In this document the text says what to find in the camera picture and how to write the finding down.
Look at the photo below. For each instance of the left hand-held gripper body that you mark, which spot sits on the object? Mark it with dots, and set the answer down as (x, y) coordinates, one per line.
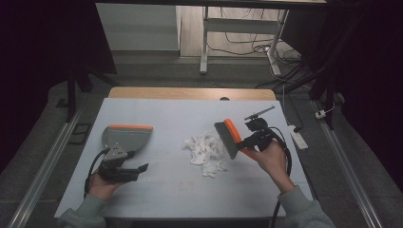
(115, 154)

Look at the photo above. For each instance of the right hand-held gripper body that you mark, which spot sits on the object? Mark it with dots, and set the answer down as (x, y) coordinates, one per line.
(261, 139)

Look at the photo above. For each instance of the grey dustpan with orange edge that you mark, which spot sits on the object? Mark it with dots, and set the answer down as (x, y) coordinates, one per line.
(126, 137)

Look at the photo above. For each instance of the orange brush with grey bristles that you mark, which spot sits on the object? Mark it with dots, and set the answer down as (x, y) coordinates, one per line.
(233, 129)

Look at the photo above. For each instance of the group of white tissues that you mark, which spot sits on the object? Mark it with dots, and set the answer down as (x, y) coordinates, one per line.
(206, 152)

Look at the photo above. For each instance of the person's right hand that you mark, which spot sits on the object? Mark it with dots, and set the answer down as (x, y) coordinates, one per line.
(274, 163)

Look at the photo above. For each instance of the person's left hand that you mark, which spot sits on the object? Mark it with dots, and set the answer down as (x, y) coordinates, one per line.
(101, 188)

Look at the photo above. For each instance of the white power strip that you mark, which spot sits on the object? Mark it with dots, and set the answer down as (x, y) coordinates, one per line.
(298, 138)

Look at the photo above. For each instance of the pale blue table mat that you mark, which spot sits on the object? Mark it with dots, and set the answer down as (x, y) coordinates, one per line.
(158, 114)

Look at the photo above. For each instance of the small white plug adapter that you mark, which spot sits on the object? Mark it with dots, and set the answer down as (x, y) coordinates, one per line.
(320, 114)

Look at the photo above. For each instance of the wooden table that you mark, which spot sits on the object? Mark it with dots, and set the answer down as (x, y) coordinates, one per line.
(177, 93)

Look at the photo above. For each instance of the black tripod stand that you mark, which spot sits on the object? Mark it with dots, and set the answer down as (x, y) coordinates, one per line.
(329, 95)
(71, 91)

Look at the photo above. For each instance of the white cabinet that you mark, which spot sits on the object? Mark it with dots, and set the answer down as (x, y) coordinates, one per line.
(139, 28)

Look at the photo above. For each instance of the aluminium floor rail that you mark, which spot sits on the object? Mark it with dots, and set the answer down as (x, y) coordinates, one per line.
(348, 167)
(44, 167)

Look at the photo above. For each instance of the white desk frame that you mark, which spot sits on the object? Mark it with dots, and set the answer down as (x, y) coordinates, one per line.
(237, 25)

